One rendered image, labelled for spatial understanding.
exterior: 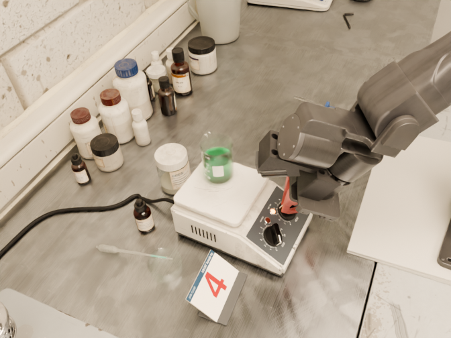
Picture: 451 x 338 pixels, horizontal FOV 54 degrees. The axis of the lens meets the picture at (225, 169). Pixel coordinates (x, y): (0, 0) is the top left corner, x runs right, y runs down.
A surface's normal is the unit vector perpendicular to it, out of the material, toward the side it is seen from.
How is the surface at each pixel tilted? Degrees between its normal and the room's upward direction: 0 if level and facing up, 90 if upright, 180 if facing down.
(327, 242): 0
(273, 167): 103
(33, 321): 0
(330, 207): 30
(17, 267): 0
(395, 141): 91
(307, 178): 64
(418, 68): 40
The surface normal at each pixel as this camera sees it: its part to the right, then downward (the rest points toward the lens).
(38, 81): 0.91, 0.26
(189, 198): -0.05, -0.71
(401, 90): -0.68, -0.47
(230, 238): -0.47, 0.64
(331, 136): 0.11, 0.70
